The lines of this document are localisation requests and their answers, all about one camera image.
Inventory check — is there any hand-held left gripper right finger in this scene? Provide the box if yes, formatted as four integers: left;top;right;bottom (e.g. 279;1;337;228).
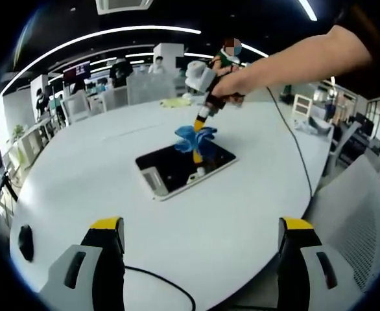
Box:
277;216;363;311

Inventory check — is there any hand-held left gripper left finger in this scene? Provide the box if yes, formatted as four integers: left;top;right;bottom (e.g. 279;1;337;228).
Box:
39;216;126;311

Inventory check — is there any blue cleaning cloth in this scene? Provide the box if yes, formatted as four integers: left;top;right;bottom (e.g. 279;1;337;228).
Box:
174;125;219;155

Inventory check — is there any yellow cloth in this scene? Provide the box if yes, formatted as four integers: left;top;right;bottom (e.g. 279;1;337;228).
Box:
160;97;191;108

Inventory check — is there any person's right hand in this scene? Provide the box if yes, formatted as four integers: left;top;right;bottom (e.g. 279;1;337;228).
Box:
210;67;255;106

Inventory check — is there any white mesh office chair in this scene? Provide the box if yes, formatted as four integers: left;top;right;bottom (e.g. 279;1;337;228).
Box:
101;85;130;110
126;69;178;106

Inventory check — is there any grey mesh office chair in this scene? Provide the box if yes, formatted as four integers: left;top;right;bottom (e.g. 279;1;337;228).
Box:
301;153;380;311

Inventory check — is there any black oblong case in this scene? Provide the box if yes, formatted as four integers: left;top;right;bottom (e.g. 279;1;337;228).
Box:
17;224;35;263

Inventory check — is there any ceiling air conditioner unit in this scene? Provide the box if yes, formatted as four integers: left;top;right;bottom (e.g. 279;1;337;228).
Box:
95;0;154;16

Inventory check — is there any curved ceiling light strip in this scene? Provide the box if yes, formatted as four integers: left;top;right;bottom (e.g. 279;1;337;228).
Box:
298;0;318;22
1;25;202;95

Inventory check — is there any dark handheld controller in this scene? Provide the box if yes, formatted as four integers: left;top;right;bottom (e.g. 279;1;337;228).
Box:
307;116;334;136

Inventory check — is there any white table cable flap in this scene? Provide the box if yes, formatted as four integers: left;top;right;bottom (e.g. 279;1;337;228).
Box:
101;128;165;141

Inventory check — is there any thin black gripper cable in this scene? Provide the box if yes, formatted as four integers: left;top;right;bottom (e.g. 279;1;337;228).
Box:
267;86;315;198

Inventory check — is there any wall display screen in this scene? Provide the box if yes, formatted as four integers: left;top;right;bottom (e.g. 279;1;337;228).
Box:
62;60;91;82

